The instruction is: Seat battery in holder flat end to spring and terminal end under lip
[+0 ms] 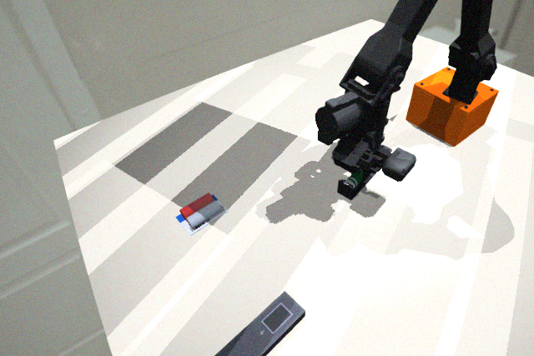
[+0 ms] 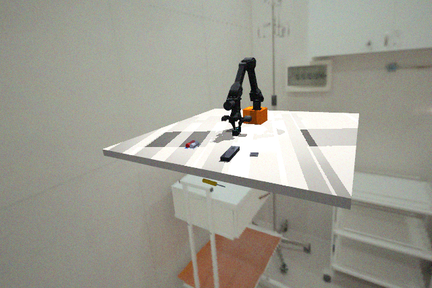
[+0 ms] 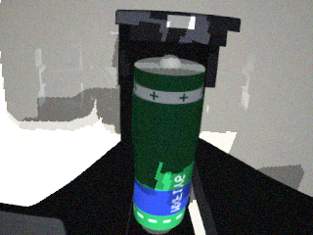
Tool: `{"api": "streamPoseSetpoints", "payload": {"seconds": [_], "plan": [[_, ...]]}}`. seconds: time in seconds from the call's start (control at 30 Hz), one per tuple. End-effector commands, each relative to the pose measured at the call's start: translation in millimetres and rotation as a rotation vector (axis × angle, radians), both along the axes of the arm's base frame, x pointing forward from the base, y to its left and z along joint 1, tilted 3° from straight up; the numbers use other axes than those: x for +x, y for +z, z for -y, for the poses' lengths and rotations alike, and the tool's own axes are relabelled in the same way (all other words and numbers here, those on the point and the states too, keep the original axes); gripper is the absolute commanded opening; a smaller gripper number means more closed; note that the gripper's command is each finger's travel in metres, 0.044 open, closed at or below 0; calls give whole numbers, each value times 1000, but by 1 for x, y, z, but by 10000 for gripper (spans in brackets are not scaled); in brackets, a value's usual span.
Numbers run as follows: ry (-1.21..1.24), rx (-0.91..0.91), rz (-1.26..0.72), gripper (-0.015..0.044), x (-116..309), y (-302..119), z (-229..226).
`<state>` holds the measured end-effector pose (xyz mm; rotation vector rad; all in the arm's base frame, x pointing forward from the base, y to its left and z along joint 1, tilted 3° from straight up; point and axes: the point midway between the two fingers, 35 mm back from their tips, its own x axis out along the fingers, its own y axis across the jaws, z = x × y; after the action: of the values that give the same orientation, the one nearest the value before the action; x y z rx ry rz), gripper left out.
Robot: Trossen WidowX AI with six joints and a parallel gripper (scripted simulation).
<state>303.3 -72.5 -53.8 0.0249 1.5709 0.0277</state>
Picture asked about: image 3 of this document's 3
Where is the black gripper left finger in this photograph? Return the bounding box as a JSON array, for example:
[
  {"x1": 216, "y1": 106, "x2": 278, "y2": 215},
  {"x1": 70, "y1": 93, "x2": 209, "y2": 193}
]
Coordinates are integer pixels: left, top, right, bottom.
[{"x1": 0, "y1": 137, "x2": 134, "y2": 235}]

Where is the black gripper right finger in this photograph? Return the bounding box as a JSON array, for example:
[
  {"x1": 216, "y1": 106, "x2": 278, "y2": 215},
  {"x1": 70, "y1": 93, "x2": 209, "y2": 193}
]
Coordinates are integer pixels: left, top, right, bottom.
[{"x1": 192, "y1": 138, "x2": 313, "y2": 235}]

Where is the green battery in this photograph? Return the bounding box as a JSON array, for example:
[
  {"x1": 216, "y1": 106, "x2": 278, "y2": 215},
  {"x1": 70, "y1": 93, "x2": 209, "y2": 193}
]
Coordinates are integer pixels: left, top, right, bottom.
[{"x1": 132, "y1": 55, "x2": 206, "y2": 230}]

